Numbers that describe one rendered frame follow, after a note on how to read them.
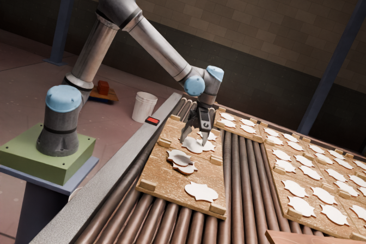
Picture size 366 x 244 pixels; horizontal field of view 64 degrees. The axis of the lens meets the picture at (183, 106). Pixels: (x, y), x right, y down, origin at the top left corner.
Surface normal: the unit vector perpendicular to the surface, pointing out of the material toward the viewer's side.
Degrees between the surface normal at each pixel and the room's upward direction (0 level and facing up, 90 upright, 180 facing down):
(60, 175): 90
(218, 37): 90
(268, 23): 90
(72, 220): 0
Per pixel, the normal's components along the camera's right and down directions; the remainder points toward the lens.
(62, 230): 0.31, -0.91
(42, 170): -0.11, 0.26
